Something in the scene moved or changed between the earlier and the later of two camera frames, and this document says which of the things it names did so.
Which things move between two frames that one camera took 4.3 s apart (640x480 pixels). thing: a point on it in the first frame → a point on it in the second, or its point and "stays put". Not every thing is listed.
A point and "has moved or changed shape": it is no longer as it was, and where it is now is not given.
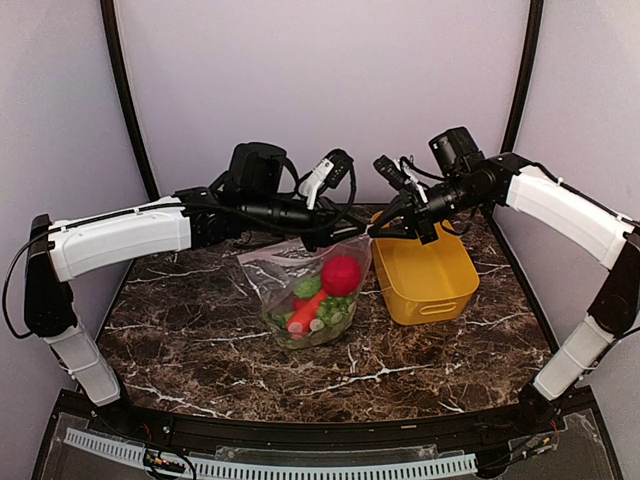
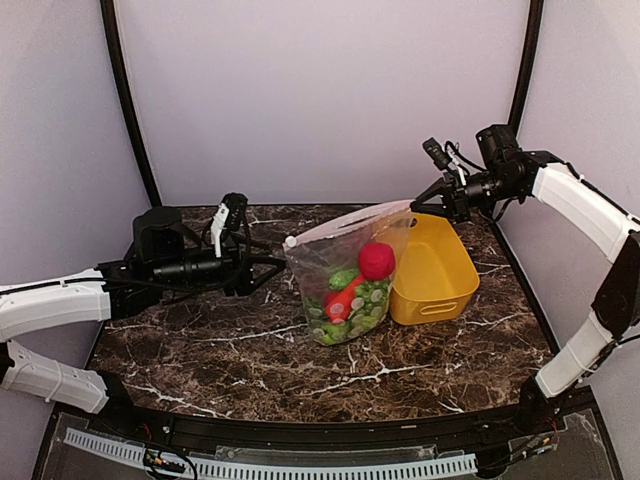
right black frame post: [515, 118] stays put
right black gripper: [423, 224] → [461, 207]
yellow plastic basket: [425, 283] stays put
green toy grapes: [336, 309] → [369, 306]
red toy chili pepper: [305, 311] → [338, 303]
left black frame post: [110, 12] stays put
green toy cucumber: [308, 288] → [342, 278]
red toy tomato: [341, 275] → [376, 260]
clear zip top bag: [308, 297] has moved or changed shape
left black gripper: [323, 232] → [241, 261]
